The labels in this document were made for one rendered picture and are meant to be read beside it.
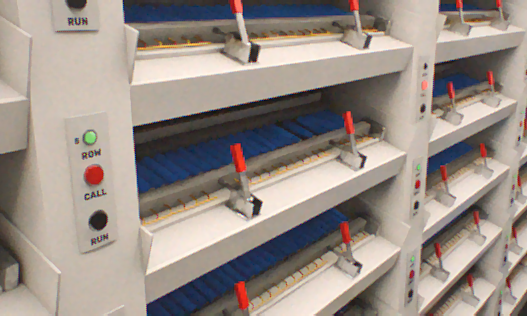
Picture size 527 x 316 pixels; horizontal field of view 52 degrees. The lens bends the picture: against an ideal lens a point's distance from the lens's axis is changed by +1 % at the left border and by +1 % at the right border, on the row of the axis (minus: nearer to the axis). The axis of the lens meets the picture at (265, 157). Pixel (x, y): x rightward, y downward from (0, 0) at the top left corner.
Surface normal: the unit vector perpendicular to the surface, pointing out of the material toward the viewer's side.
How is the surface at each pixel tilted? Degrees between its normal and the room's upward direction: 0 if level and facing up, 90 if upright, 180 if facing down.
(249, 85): 109
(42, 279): 90
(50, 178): 90
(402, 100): 90
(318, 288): 19
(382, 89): 90
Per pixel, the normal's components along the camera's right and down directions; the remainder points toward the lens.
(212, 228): 0.24, -0.86
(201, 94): 0.74, 0.46
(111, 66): 0.78, 0.16
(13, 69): -0.63, 0.22
